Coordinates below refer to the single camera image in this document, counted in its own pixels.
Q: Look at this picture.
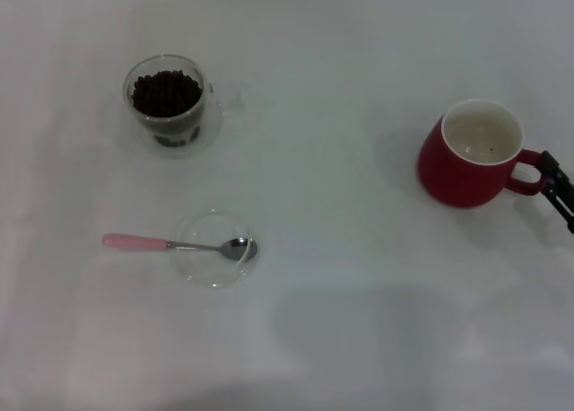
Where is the red ceramic mug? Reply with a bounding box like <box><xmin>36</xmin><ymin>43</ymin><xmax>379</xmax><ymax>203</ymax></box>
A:
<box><xmin>417</xmin><ymin>98</ymin><xmax>546</xmax><ymax>209</ymax></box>

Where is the clear double-wall glass cup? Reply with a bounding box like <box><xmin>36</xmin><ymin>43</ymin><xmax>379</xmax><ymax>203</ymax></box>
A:
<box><xmin>123</xmin><ymin>54</ymin><xmax>247</xmax><ymax>161</ymax></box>

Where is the pink handled metal spoon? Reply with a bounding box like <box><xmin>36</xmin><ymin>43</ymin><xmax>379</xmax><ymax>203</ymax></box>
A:
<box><xmin>101</xmin><ymin>232</ymin><xmax>260</xmax><ymax>262</ymax></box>

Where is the coffee beans pile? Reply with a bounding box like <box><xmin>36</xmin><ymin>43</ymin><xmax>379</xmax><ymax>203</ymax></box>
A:
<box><xmin>130</xmin><ymin>68</ymin><xmax>203</xmax><ymax>148</ymax></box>

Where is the clear glass saucer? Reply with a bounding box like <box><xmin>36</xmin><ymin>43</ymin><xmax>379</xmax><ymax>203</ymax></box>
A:
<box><xmin>175</xmin><ymin>207</ymin><xmax>261</xmax><ymax>291</ymax></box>

